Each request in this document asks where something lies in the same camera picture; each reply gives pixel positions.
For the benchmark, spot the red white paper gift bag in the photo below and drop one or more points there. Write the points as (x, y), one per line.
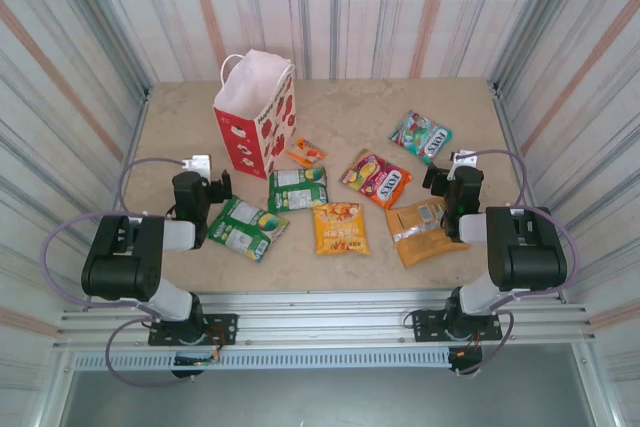
(245, 147)

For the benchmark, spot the green chips snack bag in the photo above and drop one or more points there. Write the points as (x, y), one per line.
(245, 227)
(297, 189)

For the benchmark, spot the green Fox's candy bag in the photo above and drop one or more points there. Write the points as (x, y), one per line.
(420, 134)

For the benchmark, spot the orange-brown foil snack bag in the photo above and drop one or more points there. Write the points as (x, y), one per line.
(415, 234)

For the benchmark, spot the red orange Fox's candy bag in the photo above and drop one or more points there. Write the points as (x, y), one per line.
(375, 177)

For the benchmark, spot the small orange snack packet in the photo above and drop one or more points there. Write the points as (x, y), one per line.
(307, 152)

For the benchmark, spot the yellow snack bag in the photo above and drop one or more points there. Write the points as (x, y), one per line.
(340, 227)

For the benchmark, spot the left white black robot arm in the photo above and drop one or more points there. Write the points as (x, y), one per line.
(125, 257)

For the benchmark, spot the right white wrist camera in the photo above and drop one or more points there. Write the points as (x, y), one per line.
(462, 158)

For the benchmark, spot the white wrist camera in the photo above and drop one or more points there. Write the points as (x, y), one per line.
(197, 163)
(462, 158)

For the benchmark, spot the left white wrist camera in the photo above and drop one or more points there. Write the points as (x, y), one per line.
(197, 163)

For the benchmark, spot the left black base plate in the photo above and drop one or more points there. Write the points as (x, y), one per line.
(222, 329)

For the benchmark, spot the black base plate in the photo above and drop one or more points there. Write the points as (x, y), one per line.
(427, 324)
(222, 329)

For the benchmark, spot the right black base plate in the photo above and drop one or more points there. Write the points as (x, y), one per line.
(427, 324)

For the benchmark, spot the aluminium rail frame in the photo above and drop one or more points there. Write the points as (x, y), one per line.
(320, 309)

